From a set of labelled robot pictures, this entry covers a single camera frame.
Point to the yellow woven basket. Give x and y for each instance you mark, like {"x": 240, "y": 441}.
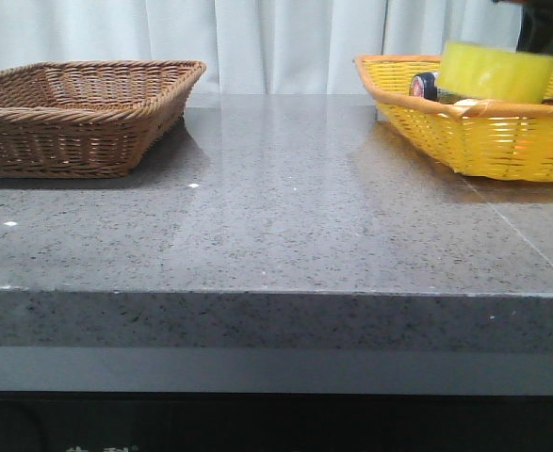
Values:
{"x": 496, "y": 140}

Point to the brown wicker basket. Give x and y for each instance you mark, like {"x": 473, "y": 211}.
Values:
{"x": 89, "y": 119}

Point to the white curtain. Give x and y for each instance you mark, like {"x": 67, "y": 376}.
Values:
{"x": 251, "y": 47}

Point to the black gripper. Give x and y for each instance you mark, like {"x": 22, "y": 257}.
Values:
{"x": 536, "y": 30}

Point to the small bottle with black cap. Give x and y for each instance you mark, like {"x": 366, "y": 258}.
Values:
{"x": 424, "y": 85}

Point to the yellow clear tape roll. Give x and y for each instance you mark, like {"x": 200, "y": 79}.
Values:
{"x": 481, "y": 72}

